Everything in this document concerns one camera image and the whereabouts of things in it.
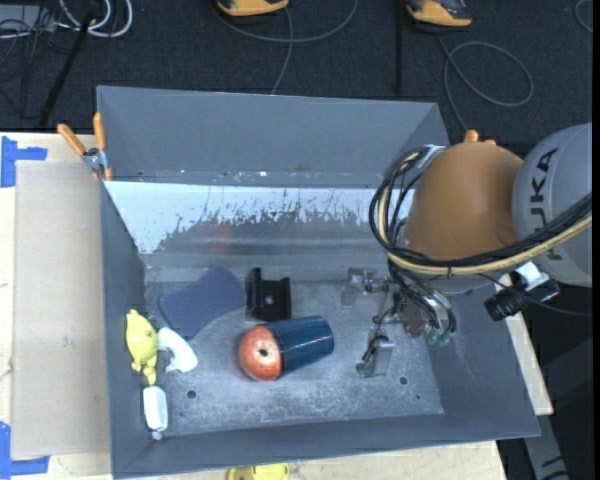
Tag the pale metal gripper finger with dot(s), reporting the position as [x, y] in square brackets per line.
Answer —
[379, 355]
[360, 277]

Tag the dark blue cup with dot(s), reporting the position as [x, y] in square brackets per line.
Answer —
[305, 340]

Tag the red apple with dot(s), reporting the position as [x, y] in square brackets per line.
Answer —
[257, 353]

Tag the blue-grey sponge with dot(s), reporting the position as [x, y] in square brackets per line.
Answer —
[200, 300]

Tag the grey metal bin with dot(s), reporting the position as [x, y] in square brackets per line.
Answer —
[280, 133]

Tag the white curved piece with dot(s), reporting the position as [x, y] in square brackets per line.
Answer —
[182, 350]

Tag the yellow toy animal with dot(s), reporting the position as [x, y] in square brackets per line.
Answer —
[141, 340]

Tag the small white bottle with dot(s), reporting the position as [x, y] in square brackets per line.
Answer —
[155, 408]

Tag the pale flat board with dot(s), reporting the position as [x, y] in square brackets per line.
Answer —
[60, 293]

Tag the black cylinder on white bracket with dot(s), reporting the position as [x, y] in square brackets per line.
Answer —
[505, 304]

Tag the black angled bracket block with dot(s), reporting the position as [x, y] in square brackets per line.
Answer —
[272, 300]

